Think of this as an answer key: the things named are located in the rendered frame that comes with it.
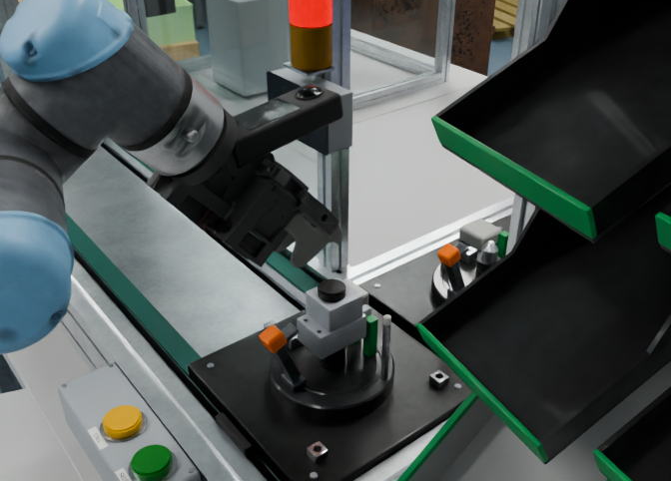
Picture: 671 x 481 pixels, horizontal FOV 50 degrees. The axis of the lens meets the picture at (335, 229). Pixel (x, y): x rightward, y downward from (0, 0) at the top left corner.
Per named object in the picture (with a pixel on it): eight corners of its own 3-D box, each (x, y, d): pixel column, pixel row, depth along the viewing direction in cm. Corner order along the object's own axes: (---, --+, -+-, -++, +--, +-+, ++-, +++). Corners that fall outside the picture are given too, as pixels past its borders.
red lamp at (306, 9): (306, 30, 81) (305, -16, 78) (281, 20, 84) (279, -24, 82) (340, 22, 83) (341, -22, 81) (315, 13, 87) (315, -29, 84)
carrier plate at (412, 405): (310, 514, 69) (309, 499, 68) (188, 376, 85) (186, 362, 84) (481, 401, 82) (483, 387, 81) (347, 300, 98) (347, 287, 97)
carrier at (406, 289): (490, 396, 83) (503, 307, 76) (355, 296, 99) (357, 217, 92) (614, 315, 95) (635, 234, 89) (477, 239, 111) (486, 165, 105)
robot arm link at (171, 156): (161, 57, 57) (214, 85, 52) (199, 91, 61) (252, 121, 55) (103, 132, 57) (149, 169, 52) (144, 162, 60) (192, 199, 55)
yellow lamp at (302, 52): (307, 73, 83) (306, 31, 81) (282, 62, 87) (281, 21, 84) (340, 65, 86) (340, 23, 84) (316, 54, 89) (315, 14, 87)
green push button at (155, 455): (144, 495, 71) (141, 481, 70) (127, 469, 73) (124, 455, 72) (181, 475, 73) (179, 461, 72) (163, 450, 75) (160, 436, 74)
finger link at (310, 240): (310, 277, 73) (256, 238, 67) (344, 231, 74) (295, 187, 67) (329, 292, 71) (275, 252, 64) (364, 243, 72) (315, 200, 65)
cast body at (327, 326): (321, 360, 76) (320, 307, 73) (296, 339, 79) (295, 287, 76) (380, 329, 81) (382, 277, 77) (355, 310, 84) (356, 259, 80)
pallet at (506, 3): (586, 33, 536) (589, 18, 531) (489, 44, 513) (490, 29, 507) (503, -4, 632) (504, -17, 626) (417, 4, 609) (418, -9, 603)
